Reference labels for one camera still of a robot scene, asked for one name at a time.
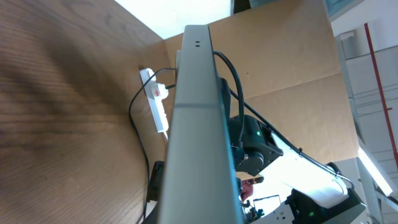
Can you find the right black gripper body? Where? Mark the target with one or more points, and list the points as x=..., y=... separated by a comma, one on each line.
x=156, y=176

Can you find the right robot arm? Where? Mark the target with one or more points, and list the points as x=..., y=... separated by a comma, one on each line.
x=317, y=195

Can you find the white USB charger plug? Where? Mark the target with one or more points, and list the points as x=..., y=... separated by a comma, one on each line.
x=159, y=91

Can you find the white power strip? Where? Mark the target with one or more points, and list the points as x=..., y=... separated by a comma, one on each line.
x=156, y=106

